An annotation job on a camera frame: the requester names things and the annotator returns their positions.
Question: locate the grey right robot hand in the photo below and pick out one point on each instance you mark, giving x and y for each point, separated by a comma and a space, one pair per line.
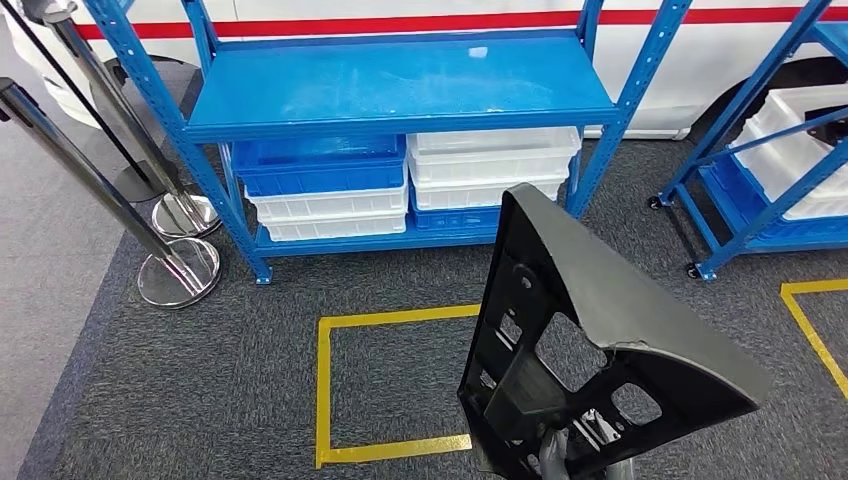
553, 457

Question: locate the black plastic frame part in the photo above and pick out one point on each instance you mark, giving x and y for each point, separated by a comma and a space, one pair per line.
629, 311
828, 129

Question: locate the blue metal shelf rack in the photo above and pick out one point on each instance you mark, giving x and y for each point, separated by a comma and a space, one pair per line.
397, 79

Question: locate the blue wheeled rack cart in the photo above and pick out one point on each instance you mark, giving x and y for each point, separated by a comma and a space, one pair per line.
702, 265

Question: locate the blue plastic crate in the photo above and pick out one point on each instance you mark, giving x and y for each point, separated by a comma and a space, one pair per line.
318, 166
457, 218
815, 228

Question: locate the white plastic crate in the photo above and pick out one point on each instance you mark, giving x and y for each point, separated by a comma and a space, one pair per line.
331, 228
788, 166
477, 195
490, 142
490, 171
331, 202

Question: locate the white car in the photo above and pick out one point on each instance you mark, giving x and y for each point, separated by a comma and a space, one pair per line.
696, 66

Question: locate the chrome stanchion post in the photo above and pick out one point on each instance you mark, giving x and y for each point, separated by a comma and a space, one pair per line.
179, 272
189, 215

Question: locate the black stanchion post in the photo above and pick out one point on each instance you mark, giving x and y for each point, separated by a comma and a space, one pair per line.
132, 182

